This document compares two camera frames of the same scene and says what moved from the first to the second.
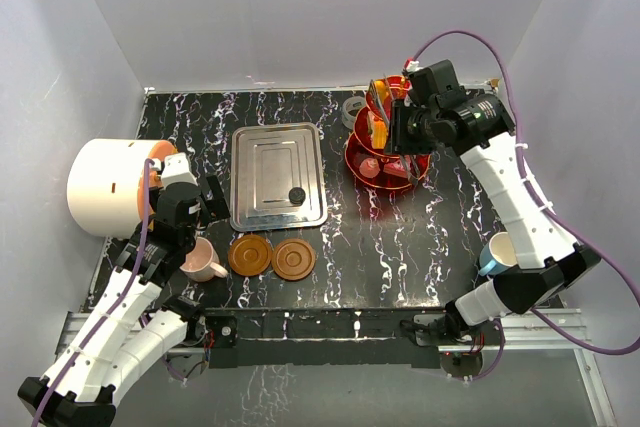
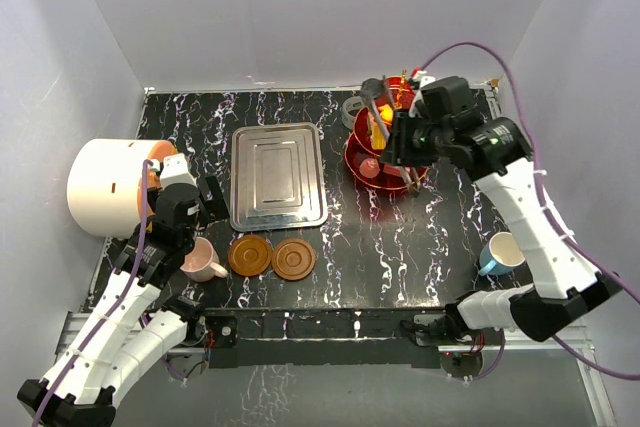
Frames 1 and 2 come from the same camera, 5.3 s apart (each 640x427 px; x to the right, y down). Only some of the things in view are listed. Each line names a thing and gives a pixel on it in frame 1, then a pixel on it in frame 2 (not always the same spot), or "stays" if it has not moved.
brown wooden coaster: (293, 259) stays
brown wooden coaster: (250, 255) stays
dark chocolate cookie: (296, 195) to (371, 88)
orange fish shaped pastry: (381, 87) to (386, 112)
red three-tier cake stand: (366, 156) stays
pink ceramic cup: (202, 263) stays
